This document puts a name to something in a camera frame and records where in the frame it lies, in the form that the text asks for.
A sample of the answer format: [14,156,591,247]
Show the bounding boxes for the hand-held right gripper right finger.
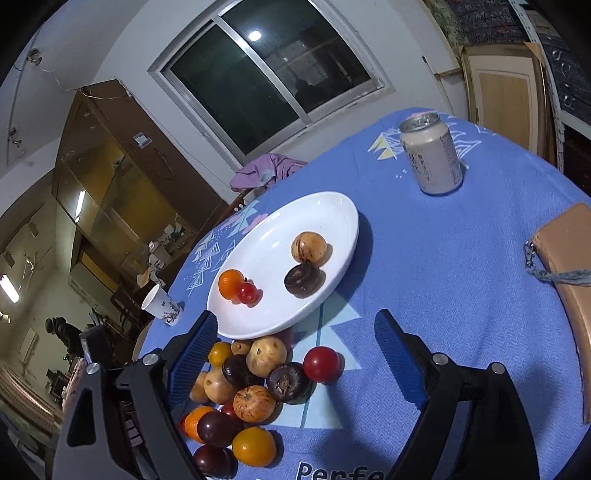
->
[374,308,541,480]

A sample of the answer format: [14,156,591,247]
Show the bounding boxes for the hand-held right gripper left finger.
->
[51,310,219,480]

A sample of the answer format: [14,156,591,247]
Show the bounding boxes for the tan round fruit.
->
[203,367,238,404]

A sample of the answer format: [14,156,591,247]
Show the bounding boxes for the orange striped fruit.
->
[233,384,278,424]

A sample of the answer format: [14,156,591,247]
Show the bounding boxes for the dark purple passion fruit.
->
[222,354,252,388]
[266,362,309,404]
[284,262,325,298]

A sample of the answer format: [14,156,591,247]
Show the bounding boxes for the yellow orange tomato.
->
[232,427,278,467]

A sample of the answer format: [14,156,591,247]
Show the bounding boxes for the white oval plate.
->
[206,191,360,340]

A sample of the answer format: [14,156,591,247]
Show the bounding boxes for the white printed paper cup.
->
[141,284,183,327]

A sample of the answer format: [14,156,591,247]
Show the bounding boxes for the large tan fruit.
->
[246,336,288,377]

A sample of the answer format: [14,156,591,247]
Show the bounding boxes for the dark red plum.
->
[196,411,241,448]
[192,444,234,479]

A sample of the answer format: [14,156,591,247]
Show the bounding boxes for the blue printed tablecloth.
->
[134,107,591,480]

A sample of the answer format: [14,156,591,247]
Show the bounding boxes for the tan striped passion fruit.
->
[291,232,331,267]

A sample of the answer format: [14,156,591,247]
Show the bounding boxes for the wooden chair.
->
[217,187,259,227]

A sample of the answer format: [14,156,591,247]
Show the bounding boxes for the wooden glass door cabinet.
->
[51,79,232,296]

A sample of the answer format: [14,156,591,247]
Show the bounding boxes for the purple cloth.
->
[230,154,308,193]

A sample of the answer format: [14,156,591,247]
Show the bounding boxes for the fluorescent tube light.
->
[0,273,21,304]

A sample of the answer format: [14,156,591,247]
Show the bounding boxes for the tan leather wallet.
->
[524,203,591,425]

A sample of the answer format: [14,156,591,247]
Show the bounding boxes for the beige drink can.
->
[399,112,464,195]

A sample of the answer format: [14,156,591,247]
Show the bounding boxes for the sliding glass window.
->
[148,0,393,167]

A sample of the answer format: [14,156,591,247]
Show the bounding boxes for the white metal rack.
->
[508,0,591,171]

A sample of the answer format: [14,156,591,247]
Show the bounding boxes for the light wooden door panel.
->
[461,41,557,162]

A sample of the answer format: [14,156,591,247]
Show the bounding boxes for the dark patterned cloth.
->
[425,0,532,47]

